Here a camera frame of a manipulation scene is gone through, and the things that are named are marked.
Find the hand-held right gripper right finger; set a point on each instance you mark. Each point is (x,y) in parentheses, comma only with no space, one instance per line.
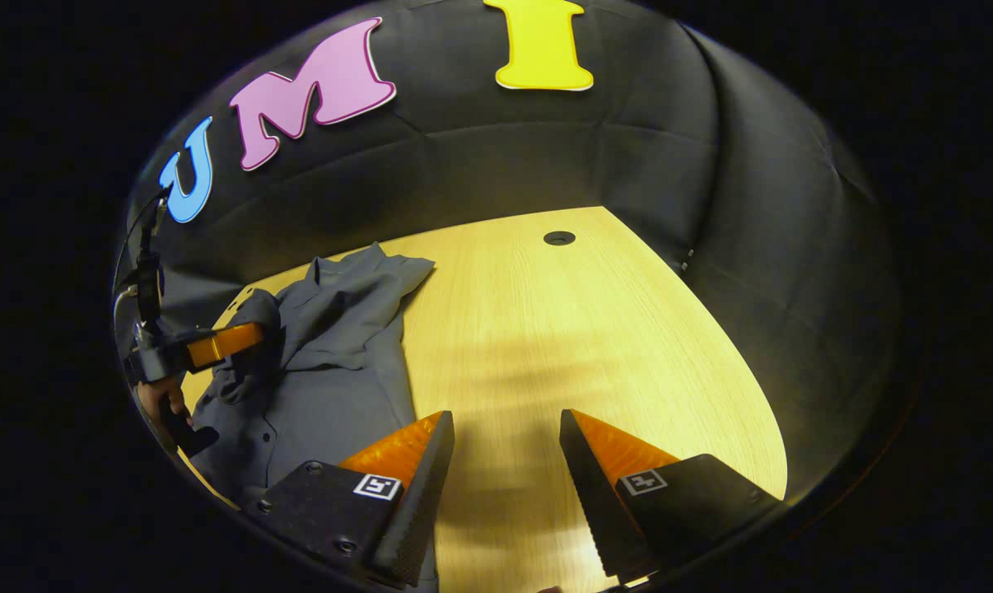
(595,502)

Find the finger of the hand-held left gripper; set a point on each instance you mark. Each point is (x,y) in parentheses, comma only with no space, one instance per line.
(225,344)

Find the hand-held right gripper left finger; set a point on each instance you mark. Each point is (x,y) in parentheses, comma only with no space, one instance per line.
(418,511)

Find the dark grey collared shirt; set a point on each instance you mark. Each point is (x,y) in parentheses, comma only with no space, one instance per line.
(332,395)

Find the black backdrop cloth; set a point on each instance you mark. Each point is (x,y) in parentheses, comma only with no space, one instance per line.
(505,148)

